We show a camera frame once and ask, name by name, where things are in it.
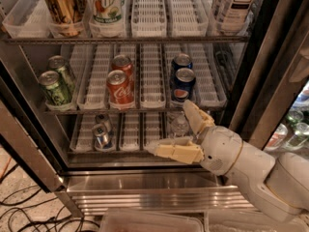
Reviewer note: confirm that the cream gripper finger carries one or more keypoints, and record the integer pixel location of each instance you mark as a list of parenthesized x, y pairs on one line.
[(197, 118), (181, 149)]

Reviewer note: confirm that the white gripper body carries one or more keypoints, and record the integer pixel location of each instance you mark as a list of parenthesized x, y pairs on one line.
[(221, 151)]

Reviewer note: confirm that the green soda can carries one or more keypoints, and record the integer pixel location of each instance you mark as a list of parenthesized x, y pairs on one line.
[(55, 89), (60, 65)]

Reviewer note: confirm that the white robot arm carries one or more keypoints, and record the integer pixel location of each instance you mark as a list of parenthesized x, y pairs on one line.
[(278, 187)]

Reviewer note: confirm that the front blue Pepsi can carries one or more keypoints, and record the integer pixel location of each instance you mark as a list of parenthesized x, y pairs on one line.
[(183, 83)]

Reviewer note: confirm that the blue pepsi can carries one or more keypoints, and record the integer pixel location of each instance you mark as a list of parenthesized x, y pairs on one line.
[(182, 60), (183, 83)]

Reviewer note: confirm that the fridge glass door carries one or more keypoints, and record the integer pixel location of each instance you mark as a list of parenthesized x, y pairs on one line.
[(277, 59)]

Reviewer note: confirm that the rear blue Pepsi can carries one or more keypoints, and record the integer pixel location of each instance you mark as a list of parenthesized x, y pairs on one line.
[(182, 60)]

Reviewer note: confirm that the front silver blue can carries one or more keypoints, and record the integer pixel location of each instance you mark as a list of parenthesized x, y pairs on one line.
[(102, 137)]

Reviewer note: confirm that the silver blue can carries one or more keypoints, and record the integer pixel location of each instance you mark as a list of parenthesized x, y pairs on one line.
[(102, 137), (105, 120)]

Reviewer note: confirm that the front red Coca-Cola can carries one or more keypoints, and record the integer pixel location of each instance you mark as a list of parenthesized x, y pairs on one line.
[(119, 87)]

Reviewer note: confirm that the red coca-cola can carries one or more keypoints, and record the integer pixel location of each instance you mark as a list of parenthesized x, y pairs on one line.
[(119, 87), (123, 63)]

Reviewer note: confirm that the rear silver blue can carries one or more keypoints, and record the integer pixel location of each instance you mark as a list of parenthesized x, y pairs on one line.
[(105, 120)]

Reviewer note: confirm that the rear red Coca-Cola can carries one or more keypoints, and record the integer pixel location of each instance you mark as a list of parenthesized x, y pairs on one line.
[(123, 63)]

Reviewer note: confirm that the stainless steel fridge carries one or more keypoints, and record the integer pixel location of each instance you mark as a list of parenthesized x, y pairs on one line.
[(56, 145)]

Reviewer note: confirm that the gold tall can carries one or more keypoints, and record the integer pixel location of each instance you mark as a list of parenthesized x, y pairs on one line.
[(67, 14)]

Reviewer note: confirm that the left clear water bottle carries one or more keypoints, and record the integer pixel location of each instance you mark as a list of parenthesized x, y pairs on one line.
[(179, 126)]

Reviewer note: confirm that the right clear plastic bin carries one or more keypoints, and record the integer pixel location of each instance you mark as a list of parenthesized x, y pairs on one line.
[(247, 221)]

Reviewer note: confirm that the clear plastic bin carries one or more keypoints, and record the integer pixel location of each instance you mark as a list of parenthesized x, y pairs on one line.
[(247, 221), (129, 220)]

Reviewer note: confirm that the left clear plastic bin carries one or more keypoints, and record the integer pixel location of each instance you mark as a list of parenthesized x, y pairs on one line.
[(129, 220)]

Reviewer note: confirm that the Teas Tea bottle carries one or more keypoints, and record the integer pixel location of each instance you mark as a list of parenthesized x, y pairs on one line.
[(230, 15)]

